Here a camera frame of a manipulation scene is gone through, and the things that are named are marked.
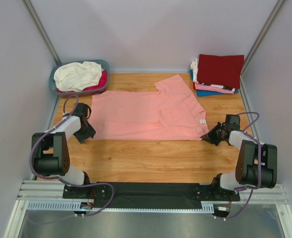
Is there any blue folded t-shirt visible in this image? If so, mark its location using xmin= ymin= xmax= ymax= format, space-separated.
xmin=189 ymin=69 xmax=239 ymax=97

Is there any right aluminium frame post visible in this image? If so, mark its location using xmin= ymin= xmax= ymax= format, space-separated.
xmin=239 ymin=0 xmax=288 ymax=72

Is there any grey laundry basket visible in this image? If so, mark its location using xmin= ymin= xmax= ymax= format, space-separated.
xmin=49 ymin=59 xmax=110 ymax=97

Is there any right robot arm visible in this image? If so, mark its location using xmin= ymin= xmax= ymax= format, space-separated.
xmin=201 ymin=114 xmax=278 ymax=200

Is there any dark red folded t-shirt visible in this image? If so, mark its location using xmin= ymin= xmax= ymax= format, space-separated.
xmin=197 ymin=54 xmax=244 ymax=89

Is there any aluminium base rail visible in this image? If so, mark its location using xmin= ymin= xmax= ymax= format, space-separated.
xmin=17 ymin=180 xmax=288 ymax=214

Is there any left aluminium frame post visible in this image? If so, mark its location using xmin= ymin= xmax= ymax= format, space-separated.
xmin=22 ymin=0 xmax=61 ymax=65

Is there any white folded t-shirt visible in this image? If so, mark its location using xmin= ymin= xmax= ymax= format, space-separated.
xmin=190 ymin=59 xmax=198 ymax=83

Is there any aluminium frame post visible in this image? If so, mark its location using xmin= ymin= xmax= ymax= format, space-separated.
xmin=22 ymin=0 xmax=61 ymax=65
xmin=239 ymin=0 xmax=288 ymax=72

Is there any pink printed folded t-shirt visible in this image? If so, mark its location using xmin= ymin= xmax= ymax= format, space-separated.
xmin=193 ymin=83 xmax=236 ymax=94

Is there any magenta t-shirt in basket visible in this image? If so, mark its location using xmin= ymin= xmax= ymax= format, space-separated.
xmin=56 ymin=70 xmax=108 ymax=93

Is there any cream white t-shirt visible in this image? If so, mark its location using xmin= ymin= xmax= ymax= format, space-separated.
xmin=54 ymin=61 xmax=104 ymax=92

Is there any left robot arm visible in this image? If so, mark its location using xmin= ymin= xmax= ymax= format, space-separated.
xmin=29 ymin=103 xmax=96 ymax=199

